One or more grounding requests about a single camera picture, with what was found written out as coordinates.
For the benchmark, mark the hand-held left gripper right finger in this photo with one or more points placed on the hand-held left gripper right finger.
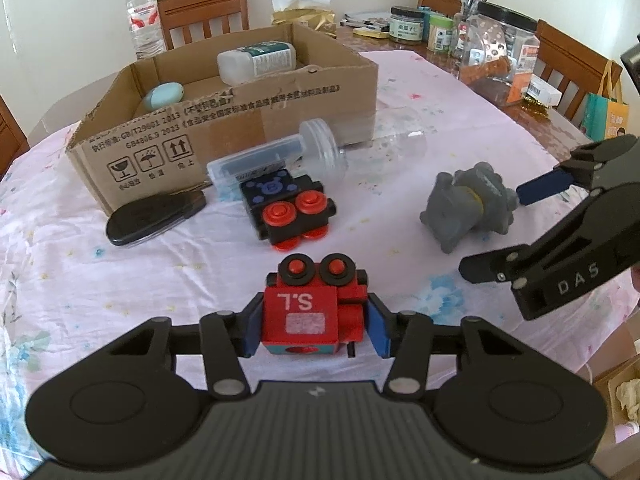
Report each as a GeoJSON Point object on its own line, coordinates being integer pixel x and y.
{"type": "Point", "coordinates": [377, 325]}

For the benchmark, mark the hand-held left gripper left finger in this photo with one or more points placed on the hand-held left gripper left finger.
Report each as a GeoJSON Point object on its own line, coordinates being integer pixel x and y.
{"type": "Point", "coordinates": [255, 325]}

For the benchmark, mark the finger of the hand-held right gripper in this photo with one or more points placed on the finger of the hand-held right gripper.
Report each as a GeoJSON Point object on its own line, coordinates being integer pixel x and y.
{"type": "Point", "coordinates": [542, 187]}
{"type": "Point", "coordinates": [500, 265]}

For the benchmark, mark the red toy train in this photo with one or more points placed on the red toy train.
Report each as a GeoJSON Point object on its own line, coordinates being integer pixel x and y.
{"type": "Point", "coordinates": [300, 317]}

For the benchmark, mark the grey toy animal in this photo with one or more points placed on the grey toy animal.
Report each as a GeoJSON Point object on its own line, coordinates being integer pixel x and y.
{"type": "Point", "coordinates": [465, 210]}

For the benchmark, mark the cardboard box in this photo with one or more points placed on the cardboard box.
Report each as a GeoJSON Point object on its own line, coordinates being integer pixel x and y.
{"type": "Point", "coordinates": [225, 120]}

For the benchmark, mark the light blue plastic case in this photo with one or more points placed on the light blue plastic case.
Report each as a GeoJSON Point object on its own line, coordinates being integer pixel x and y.
{"type": "Point", "coordinates": [162, 97]}

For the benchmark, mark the cotton swab container green label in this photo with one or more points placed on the cotton swab container green label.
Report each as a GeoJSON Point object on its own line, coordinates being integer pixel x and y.
{"type": "Point", "coordinates": [255, 60]}

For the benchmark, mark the small white box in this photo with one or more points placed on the small white box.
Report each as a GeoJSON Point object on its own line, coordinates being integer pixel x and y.
{"type": "Point", "coordinates": [542, 90]}

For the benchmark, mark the teal paper bag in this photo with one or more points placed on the teal paper bag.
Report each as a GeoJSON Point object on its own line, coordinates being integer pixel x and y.
{"type": "Point", "coordinates": [607, 110]}

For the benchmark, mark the pink floral tablecloth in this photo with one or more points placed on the pink floral tablecloth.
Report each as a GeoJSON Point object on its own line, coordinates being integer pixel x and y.
{"type": "Point", "coordinates": [150, 285]}

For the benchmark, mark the black toy car red wheels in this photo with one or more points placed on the black toy car red wheels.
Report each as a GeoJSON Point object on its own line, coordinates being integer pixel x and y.
{"type": "Point", "coordinates": [285, 210]}

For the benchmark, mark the brown cardboard carton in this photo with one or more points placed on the brown cardboard carton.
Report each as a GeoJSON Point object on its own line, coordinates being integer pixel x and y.
{"type": "Point", "coordinates": [617, 395]}

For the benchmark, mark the large clear jar black lid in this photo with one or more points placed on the large clear jar black lid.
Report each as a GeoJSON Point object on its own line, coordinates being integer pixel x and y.
{"type": "Point", "coordinates": [500, 50]}

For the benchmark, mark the black oval case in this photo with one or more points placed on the black oval case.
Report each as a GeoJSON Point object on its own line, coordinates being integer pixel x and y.
{"type": "Point", "coordinates": [150, 217]}

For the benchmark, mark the clear plastic card box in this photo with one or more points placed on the clear plastic card box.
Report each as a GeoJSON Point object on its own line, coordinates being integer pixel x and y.
{"type": "Point", "coordinates": [250, 162]}

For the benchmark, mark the clear plastic bottle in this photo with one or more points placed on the clear plastic bottle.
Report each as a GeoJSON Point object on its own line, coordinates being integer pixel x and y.
{"type": "Point", "coordinates": [322, 150]}

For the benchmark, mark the small jar with green lid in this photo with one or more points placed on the small jar with green lid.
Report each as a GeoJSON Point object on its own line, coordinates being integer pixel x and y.
{"type": "Point", "coordinates": [440, 35]}

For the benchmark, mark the bundle of pens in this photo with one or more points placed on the bundle of pens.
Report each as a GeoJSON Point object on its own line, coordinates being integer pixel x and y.
{"type": "Point", "coordinates": [472, 2]}

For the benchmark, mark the dark jar with black lid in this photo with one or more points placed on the dark jar with black lid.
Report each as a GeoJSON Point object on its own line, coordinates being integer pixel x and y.
{"type": "Point", "coordinates": [406, 27]}

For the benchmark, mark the yellow sticky notes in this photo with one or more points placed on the yellow sticky notes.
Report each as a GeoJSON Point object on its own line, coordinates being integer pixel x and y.
{"type": "Point", "coordinates": [370, 33]}

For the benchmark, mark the stack of papers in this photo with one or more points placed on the stack of papers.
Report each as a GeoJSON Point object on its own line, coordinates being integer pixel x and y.
{"type": "Point", "coordinates": [365, 17]}

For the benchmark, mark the gold tissue packet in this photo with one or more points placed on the gold tissue packet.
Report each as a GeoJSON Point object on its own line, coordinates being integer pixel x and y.
{"type": "Point", "coordinates": [305, 15]}

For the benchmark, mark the plastic water bottle red label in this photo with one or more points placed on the plastic water bottle red label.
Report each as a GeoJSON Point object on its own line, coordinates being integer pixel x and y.
{"type": "Point", "coordinates": [145, 20]}

